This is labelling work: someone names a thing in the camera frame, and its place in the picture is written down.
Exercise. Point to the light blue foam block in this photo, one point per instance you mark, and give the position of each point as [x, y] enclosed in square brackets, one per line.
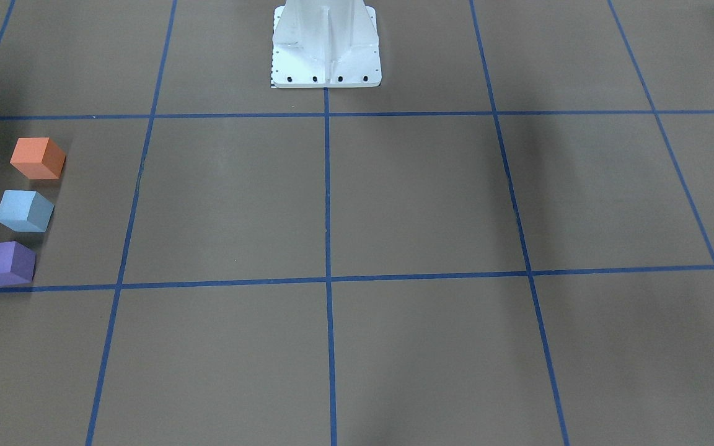
[25, 211]

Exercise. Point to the orange foam block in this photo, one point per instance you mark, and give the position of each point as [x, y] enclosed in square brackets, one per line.
[38, 158]

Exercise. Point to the purple foam block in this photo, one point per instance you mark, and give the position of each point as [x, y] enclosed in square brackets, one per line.
[17, 263]

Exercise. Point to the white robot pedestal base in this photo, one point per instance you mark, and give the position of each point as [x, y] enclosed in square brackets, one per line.
[325, 44]

